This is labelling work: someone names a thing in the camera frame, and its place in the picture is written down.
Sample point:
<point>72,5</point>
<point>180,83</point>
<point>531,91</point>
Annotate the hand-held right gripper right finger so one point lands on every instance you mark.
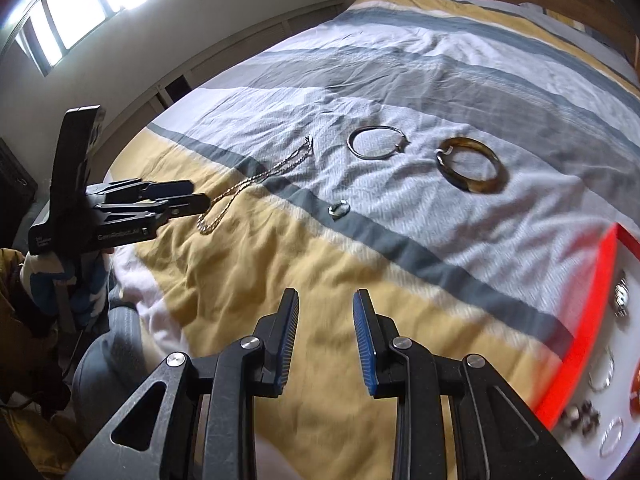
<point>364,345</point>

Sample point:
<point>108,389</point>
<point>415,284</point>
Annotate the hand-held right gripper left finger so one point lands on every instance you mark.
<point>286,340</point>

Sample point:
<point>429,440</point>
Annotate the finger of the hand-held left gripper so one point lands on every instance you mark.
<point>167,189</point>
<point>185,204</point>

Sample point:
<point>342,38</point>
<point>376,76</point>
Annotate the red shallow cardboard box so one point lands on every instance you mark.
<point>585,320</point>

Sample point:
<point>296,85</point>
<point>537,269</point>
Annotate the silver wrist watch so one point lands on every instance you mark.
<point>621,296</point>

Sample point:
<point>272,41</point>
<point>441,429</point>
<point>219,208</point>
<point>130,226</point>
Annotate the amber resin bangle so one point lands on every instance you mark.
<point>636,390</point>

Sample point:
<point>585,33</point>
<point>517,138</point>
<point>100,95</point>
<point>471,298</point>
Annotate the person's grey trouser leg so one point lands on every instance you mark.
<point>110,355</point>

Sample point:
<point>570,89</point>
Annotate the beige window bench cabinet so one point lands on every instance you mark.
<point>225,60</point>

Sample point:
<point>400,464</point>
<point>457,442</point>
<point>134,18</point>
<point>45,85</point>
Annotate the brown jacket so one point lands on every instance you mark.
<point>25,385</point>

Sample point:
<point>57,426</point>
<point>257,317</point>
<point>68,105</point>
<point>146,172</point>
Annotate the thin silver bangle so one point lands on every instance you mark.
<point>357,152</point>

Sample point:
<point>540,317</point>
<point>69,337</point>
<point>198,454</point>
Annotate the dark olive brown bangle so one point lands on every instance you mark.
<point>470,186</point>

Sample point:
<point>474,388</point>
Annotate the bright window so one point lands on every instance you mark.
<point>100,0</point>

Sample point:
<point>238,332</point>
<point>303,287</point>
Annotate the striped pillow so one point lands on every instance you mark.
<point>555,17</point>

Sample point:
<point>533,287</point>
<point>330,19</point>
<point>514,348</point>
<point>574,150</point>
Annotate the black object by wall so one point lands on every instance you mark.
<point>15,190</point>

